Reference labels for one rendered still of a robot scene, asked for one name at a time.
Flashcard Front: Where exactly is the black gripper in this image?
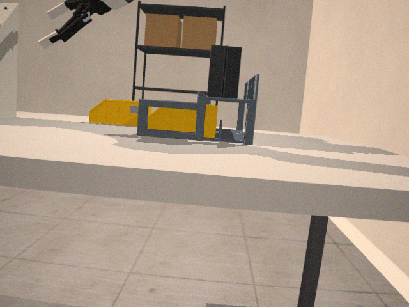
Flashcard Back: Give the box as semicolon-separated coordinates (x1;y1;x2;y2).
38;0;112;49

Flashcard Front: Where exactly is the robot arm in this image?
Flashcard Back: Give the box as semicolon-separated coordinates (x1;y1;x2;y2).
101;0;133;10

